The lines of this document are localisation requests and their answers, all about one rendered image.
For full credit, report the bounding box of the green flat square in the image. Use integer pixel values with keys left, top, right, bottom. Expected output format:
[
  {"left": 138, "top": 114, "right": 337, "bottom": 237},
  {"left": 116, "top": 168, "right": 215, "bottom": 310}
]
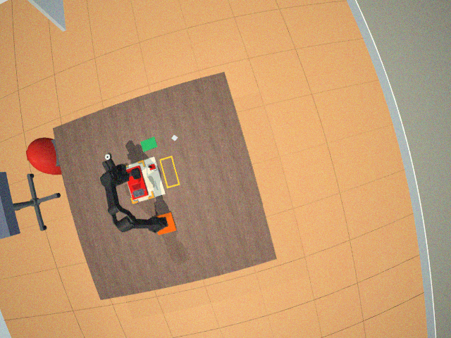
[{"left": 140, "top": 137, "right": 158, "bottom": 152}]

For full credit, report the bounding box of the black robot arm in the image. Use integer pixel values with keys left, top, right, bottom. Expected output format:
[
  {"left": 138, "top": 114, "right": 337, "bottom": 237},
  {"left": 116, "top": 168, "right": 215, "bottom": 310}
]
[{"left": 100, "top": 159, "right": 168, "bottom": 234}]

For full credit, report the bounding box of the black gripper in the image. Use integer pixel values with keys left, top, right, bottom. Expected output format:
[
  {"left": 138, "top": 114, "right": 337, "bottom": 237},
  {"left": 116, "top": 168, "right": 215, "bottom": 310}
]
[{"left": 120, "top": 168, "right": 142, "bottom": 185}]

